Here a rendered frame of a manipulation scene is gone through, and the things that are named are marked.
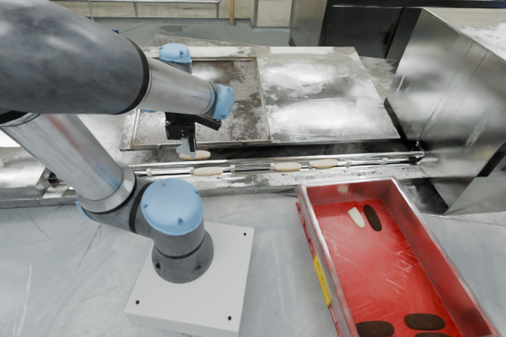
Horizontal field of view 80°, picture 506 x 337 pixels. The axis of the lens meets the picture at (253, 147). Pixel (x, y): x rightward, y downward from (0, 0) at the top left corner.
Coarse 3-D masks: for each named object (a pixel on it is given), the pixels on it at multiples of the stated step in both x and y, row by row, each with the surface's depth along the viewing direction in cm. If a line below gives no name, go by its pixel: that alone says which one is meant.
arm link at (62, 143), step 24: (0, 120) 34; (24, 120) 37; (48, 120) 40; (72, 120) 44; (24, 144) 41; (48, 144) 42; (72, 144) 45; (96, 144) 50; (48, 168) 48; (72, 168) 48; (96, 168) 51; (120, 168) 60; (96, 192) 55; (120, 192) 59; (96, 216) 61; (120, 216) 61
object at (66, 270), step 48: (0, 240) 84; (48, 240) 85; (96, 240) 86; (144, 240) 87; (288, 240) 89; (480, 240) 92; (0, 288) 75; (48, 288) 76; (96, 288) 76; (288, 288) 78; (480, 288) 81; (0, 336) 67; (48, 336) 68; (96, 336) 68; (144, 336) 69; (192, 336) 69; (240, 336) 70; (288, 336) 70; (336, 336) 71
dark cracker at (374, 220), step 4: (364, 208) 98; (368, 208) 97; (372, 208) 97; (364, 212) 97; (368, 212) 96; (372, 212) 96; (368, 216) 95; (372, 216) 95; (376, 216) 95; (368, 220) 94; (372, 220) 94; (376, 220) 94; (372, 224) 93; (376, 224) 93; (380, 224) 93; (376, 228) 92; (380, 228) 92
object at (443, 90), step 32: (416, 32) 107; (448, 32) 93; (480, 32) 88; (416, 64) 108; (448, 64) 93; (480, 64) 82; (416, 96) 109; (448, 96) 94; (480, 96) 82; (416, 128) 109; (448, 128) 94; (480, 128) 83; (448, 160) 95; (480, 160) 83; (448, 192) 95; (480, 192) 91
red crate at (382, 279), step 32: (320, 224) 93; (352, 224) 94; (384, 224) 94; (352, 256) 86; (384, 256) 86; (352, 288) 79; (384, 288) 79; (416, 288) 80; (384, 320) 74; (448, 320) 74
